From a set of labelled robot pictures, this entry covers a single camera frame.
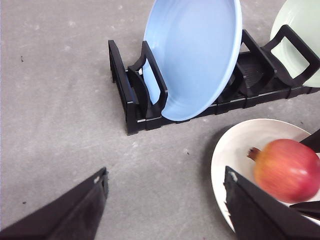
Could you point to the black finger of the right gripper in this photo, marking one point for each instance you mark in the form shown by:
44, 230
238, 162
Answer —
308, 208
313, 141

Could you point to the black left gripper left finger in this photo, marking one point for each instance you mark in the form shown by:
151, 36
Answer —
73, 215

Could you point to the red pomegranate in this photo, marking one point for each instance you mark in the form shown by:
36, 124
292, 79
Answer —
287, 170

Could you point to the white plate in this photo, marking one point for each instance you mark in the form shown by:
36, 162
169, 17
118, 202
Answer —
232, 149

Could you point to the green plate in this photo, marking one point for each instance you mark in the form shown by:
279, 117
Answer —
303, 17

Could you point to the blue plate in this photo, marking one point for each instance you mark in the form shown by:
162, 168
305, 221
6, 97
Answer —
196, 45

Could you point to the black dish rack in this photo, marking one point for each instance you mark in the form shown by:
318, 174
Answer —
144, 96

